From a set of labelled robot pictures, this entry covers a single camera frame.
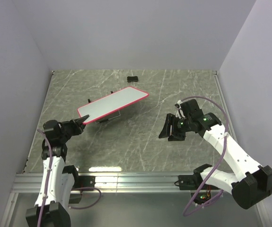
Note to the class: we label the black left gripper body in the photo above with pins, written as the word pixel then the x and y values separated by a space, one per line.
pixel 70 128

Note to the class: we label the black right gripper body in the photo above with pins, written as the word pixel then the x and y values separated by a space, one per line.
pixel 179 127

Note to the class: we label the pink framed whiteboard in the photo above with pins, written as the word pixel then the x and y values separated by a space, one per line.
pixel 128 96

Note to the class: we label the yellow whiteboard eraser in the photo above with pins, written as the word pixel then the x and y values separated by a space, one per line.
pixel 132 79

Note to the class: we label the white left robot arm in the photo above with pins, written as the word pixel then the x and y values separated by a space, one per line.
pixel 50 209

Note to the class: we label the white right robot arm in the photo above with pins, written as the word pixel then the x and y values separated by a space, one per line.
pixel 249 183

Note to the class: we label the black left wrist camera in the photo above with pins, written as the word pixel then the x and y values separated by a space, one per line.
pixel 52 131

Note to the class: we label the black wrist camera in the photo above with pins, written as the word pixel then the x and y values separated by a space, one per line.
pixel 52 131
pixel 188 110

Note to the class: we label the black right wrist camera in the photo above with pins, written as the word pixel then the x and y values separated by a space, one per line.
pixel 188 110

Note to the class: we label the wire whiteboard easel stand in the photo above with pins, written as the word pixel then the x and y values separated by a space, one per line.
pixel 105 119

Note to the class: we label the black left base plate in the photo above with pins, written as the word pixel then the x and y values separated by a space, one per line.
pixel 85 181

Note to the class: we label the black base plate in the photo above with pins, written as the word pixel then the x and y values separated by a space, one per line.
pixel 188 182
pixel 85 181

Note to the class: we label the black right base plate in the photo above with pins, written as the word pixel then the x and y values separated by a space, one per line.
pixel 188 182

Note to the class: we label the aluminium mounting rail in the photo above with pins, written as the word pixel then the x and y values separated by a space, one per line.
pixel 109 182

